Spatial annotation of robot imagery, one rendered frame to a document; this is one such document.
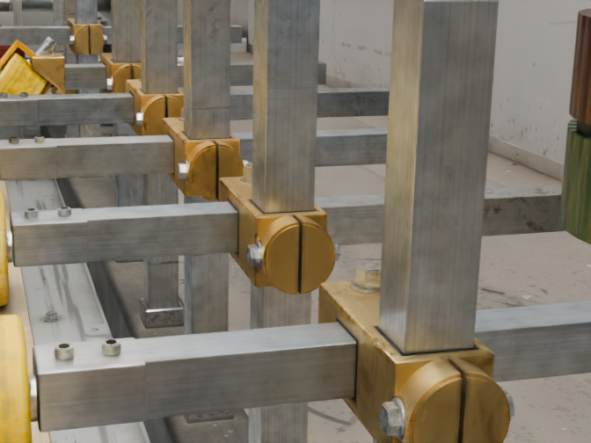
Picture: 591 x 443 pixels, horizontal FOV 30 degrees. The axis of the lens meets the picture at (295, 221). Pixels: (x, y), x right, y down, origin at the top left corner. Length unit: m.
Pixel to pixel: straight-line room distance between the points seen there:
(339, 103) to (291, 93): 0.59
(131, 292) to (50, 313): 0.18
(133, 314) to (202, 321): 0.31
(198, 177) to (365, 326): 0.44
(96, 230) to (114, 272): 0.72
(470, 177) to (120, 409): 0.19
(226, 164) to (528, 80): 4.54
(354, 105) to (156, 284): 0.32
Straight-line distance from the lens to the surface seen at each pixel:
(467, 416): 0.50
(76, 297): 1.63
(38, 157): 1.00
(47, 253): 0.76
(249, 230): 0.75
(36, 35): 1.99
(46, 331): 1.51
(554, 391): 2.93
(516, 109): 5.54
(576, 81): 0.25
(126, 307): 1.35
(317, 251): 0.72
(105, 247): 0.77
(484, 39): 0.49
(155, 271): 1.26
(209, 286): 1.01
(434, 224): 0.49
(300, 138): 0.73
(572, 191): 0.25
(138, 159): 1.01
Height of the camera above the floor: 1.16
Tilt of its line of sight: 16 degrees down
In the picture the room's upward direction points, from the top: 1 degrees clockwise
